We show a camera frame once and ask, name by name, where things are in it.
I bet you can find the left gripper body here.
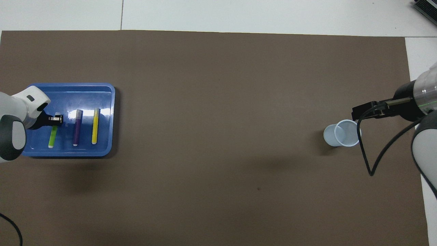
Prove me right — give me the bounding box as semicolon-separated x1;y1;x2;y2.
33;110;52;131

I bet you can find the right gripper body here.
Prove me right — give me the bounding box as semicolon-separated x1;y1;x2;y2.
375;80;425;122

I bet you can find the blue plastic tray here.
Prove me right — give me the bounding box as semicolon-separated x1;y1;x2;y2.
21;83;116;158

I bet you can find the green marker pen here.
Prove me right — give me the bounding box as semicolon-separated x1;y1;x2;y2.
48;112;61;149

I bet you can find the purple marker pen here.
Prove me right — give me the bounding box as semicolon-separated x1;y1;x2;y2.
72;109;84;147

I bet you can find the yellow marker pen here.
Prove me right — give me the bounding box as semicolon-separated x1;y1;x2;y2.
91;108;101;145

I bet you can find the white plastic cup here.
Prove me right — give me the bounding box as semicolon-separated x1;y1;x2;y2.
323;119;362;148

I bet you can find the grey ribbed device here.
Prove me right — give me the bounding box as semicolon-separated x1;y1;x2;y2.
413;0;437;19

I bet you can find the black cable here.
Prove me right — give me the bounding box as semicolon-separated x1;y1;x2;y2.
356;102;424;177
0;213;23;246

